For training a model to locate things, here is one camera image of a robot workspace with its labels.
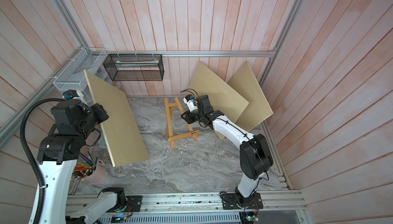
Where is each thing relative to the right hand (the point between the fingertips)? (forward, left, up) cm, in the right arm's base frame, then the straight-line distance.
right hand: (182, 114), depth 86 cm
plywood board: (-2, -40, +8) cm, 41 cm away
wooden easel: (-14, +5, +3) cm, 16 cm away
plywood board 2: (+8, -23, +6) cm, 25 cm away
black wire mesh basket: (+38, +36, +6) cm, 52 cm away
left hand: (-13, +31, +21) cm, 39 cm away
